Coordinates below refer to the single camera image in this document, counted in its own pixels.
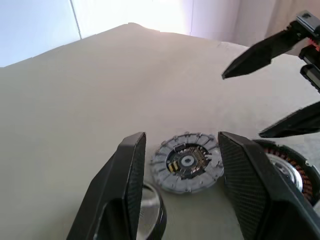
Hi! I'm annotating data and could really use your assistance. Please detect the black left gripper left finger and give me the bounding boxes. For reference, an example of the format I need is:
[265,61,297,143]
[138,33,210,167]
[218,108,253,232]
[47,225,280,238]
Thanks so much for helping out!
[66,131,147,240]

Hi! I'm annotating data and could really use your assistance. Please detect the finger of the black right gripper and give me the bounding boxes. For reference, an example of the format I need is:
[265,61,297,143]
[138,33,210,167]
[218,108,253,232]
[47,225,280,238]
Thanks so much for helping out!
[259,101,320,139]
[221,22,310,80]

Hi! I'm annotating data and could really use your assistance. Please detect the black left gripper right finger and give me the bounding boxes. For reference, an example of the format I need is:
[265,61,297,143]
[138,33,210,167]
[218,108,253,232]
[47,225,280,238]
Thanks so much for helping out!
[217,131,320,240]

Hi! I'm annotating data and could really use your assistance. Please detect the black motor housing copper windings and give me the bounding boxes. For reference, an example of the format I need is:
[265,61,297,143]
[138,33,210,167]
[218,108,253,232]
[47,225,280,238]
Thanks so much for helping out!
[252,138,320,207]

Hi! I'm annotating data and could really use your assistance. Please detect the grey lid with circuit board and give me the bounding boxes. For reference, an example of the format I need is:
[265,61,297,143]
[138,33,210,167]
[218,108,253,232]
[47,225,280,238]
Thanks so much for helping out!
[149,131,225,194]

